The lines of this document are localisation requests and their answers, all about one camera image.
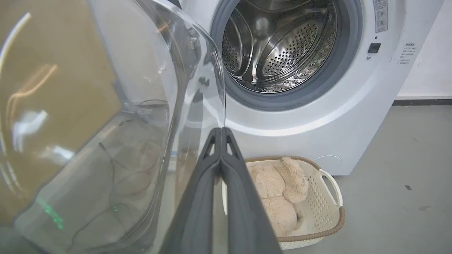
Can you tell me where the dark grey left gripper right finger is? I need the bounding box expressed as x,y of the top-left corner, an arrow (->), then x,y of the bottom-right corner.
221,128 -> 283,254

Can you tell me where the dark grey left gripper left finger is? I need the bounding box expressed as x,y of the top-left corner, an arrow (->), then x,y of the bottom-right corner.
160,128 -> 222,254

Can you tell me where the stainless steel washer drum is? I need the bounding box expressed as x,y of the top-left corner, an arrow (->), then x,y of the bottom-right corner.
222,0 -> 338,93

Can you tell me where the white front-load washing machine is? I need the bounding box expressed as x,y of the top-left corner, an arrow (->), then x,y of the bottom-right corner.
169,0 -> 445,176

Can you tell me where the beige plush teddy bear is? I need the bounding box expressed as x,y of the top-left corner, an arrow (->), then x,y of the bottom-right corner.
247,157 -> 309,237

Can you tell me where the white plastic laundry basket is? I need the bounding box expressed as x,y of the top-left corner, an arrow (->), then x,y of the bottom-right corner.
222,156 -> 346,250

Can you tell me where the transparent washing machine door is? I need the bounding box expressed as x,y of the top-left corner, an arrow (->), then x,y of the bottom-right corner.
0,0 -> 226,254

